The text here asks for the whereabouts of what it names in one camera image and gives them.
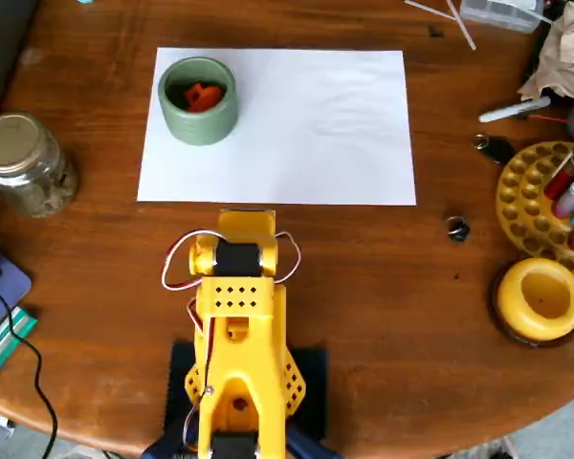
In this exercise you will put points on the orange printed figure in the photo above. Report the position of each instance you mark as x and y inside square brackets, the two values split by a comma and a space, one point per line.
[202, 98]

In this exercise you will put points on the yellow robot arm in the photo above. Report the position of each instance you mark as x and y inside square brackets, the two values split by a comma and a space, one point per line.
[241, 334]

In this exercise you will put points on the green ribbed cup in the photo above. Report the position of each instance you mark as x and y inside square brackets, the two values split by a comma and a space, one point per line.
[198, 129]

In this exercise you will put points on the white paper sheet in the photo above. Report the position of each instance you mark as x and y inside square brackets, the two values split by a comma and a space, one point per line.
[287, 143]

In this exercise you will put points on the small black metal nut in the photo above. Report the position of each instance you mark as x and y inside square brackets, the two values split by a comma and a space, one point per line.
[457, 229]

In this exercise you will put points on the blue clamp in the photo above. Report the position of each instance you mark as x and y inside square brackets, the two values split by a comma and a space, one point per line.
[311, 447]
[169, 444]

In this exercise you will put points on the black key fob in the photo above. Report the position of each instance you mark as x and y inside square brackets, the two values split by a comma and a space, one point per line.
[500, 150]

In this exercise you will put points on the yellow round dimpled tray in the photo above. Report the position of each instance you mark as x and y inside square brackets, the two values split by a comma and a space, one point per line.
[521, 201]

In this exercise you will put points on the white marker pen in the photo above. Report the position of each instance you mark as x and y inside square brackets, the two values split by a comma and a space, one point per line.
[507, 111]

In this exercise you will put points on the short white stick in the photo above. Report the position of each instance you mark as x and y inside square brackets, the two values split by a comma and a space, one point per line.
[430, 9]

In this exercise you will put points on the long white stick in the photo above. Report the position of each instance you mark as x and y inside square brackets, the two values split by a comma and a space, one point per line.
[461, 26]

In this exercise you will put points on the glass jar with gold lid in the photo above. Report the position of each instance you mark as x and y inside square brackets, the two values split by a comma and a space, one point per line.
[21, 167]

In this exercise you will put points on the red lighter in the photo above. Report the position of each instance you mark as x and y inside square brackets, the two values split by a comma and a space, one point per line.
[558, 179]

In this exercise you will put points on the purple notebook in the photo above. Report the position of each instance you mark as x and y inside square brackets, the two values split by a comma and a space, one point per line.
[9, 287]

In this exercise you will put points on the pink white lighter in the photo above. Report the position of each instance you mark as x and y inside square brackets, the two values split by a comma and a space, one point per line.
[570, 200]

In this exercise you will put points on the clear plastic box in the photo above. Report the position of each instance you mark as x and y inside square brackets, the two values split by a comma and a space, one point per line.
[500, 14]

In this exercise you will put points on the green striped book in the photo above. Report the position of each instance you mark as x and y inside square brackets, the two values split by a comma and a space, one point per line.
[2, 346]

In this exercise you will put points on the crumpled brown paper bag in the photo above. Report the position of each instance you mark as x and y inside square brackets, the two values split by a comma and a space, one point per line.
[567, 52]

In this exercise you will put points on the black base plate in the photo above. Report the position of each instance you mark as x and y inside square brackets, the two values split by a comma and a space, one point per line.
[315, 382]

